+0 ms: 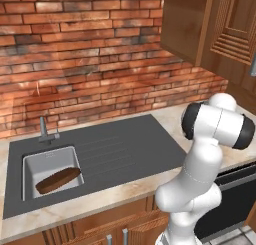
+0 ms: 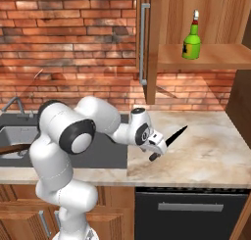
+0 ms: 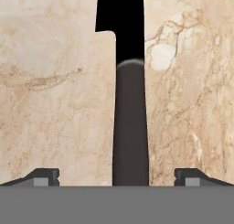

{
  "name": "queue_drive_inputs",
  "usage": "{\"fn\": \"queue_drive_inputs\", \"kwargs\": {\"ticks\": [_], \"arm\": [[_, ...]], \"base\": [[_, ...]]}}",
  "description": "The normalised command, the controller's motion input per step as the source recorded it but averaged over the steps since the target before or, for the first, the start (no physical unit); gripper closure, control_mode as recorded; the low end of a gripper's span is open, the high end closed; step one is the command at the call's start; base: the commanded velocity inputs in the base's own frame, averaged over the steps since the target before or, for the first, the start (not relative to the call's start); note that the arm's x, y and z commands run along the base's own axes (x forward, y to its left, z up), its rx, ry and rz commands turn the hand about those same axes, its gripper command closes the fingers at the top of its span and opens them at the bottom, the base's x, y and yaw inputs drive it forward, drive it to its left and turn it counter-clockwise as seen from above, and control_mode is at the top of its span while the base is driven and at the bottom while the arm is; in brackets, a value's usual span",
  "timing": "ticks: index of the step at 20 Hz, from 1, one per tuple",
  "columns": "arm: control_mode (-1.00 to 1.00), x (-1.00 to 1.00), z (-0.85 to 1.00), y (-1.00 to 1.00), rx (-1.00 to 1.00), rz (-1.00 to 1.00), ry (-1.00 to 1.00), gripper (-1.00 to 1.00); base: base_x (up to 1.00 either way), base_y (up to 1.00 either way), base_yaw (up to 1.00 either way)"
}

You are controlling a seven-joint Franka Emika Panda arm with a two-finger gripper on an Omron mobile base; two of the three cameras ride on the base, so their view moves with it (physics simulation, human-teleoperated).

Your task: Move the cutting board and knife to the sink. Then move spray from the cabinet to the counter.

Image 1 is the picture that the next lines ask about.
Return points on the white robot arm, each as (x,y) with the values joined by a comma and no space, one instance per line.
(203,175)

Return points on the dark grey sink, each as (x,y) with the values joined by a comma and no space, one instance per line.
(110,152)

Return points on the grey sink tap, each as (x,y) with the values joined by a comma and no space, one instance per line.
(44,133)

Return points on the brown wooden cutting board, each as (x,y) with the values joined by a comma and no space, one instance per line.
(57,180)

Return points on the wooden base cabinet door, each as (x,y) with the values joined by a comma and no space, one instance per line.
(91,234)
(146,227)

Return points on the wooden wall cabinet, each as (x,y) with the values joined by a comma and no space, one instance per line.
(181,22)

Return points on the wooden wall cabinet door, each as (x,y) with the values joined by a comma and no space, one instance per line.
(233,25)

